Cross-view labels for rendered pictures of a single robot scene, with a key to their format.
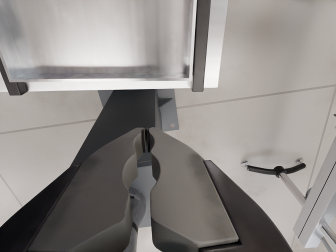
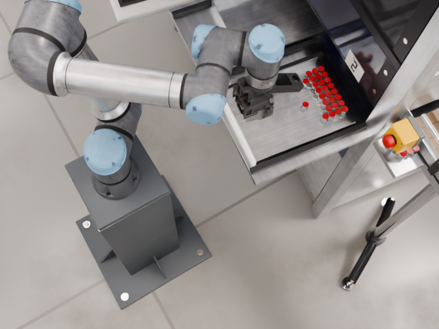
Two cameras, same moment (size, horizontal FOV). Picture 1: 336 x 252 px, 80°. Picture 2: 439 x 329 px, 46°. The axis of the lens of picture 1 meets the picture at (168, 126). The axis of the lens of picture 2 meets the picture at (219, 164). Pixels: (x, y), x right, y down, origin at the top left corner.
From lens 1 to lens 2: 1.31 m
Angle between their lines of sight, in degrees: 45
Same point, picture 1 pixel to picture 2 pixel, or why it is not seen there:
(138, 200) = (134, 185)
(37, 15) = not seen: hidden behind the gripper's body
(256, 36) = not seen: outside the picture
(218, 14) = (286, 166)
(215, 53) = (270, 173)
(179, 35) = (270, 154)
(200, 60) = (266, 164)
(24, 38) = not seen: hidden behind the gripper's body
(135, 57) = (251, 139)
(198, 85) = (254, 168)
